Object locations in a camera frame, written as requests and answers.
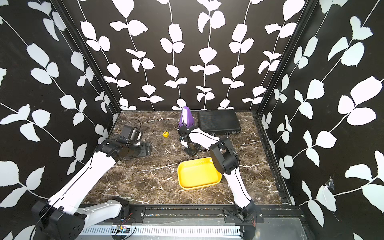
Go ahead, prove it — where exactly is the yellow plastic storage tray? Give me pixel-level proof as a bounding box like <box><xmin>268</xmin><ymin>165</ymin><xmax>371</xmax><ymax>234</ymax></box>
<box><xmin>178</xmin><ymin>158</ymin><xmax>222</xmax><ymax>191</ymax></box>

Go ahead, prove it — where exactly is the black ribbed metal case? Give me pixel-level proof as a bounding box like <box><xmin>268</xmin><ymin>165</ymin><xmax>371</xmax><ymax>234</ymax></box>
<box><xmin>198</xmin><ymin>110</ymin><xmax>241</xmax><ymax>135</ymax></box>

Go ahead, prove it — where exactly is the white perforated strip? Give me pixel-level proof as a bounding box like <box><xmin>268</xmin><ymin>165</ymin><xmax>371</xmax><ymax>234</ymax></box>
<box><xmin>80</xmin><ymin>225</ymin><xmax>242</xmax><ymax>238</ymax></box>

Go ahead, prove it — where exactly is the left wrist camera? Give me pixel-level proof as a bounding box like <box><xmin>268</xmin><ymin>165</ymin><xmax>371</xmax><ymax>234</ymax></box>
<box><xmin>120</xmin><ymin>125</ymin><xmax>143</xmax><ymax>146</ymax></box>

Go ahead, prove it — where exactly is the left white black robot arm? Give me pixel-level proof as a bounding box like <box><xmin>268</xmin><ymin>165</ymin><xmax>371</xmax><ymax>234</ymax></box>
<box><xmin>29</xmin><ymin>136</ymin><xmax>151</xmax><ymax>240</ymax></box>

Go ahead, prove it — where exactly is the black mounting rail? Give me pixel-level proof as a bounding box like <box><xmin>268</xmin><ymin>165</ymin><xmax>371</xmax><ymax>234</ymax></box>
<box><xmin>125</xmin><ymin>204</ymin><xmax>306</xmax><ymax>224</ymax></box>

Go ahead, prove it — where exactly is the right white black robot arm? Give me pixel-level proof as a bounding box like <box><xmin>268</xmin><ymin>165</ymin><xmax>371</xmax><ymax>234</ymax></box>
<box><xmin>178</xmin><ymin>126</ymin><xmax>257</xmax><ymax>223</ymax></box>

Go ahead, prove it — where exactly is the purple metronome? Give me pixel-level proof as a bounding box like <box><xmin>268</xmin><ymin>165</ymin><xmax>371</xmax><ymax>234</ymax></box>
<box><xmin>178</xmin><ymin>106</ymin><xmax>195</xmax><ymax>128</ymax></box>

